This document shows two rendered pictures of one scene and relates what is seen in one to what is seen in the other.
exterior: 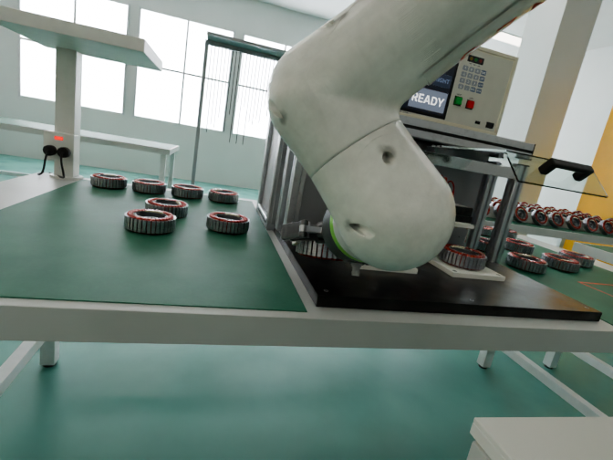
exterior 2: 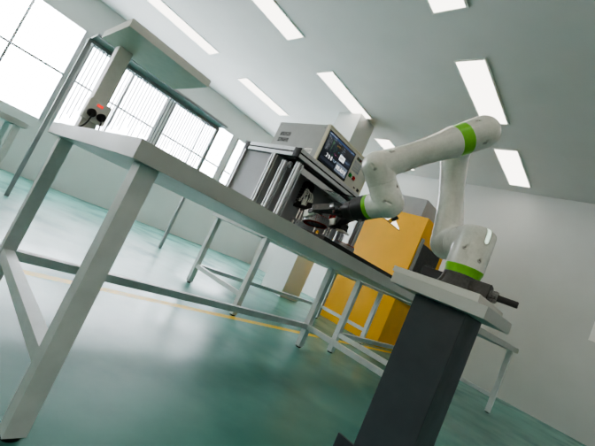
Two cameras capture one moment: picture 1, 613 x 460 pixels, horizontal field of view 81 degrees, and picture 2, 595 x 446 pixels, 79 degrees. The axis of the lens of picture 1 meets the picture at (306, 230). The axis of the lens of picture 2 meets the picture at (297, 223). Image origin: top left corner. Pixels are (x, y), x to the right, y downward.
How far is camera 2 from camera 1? 1.02 m
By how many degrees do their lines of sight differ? 34
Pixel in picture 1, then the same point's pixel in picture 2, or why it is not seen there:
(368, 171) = (393, 188)
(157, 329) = (288, 229)
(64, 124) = (102, 97)
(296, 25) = not seen: hidden behind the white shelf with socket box
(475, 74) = (358, 165)
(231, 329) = (306, 237)
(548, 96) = not seen: hidden behind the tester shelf
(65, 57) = (123, 55)
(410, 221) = (400, 203)
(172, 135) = not seen: outside the picture
